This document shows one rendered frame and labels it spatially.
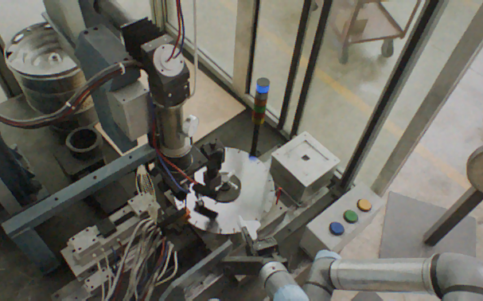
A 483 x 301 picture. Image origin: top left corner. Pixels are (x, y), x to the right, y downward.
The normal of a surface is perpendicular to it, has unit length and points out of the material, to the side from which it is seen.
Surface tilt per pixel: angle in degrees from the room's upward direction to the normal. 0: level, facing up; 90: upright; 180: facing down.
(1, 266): 0
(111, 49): 0
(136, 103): 90
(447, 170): 0
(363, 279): 64
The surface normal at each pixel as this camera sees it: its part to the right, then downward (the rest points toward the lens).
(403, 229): 0.06, -0.59
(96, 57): -0.62, 0.12
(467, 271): -0.47, -0.83
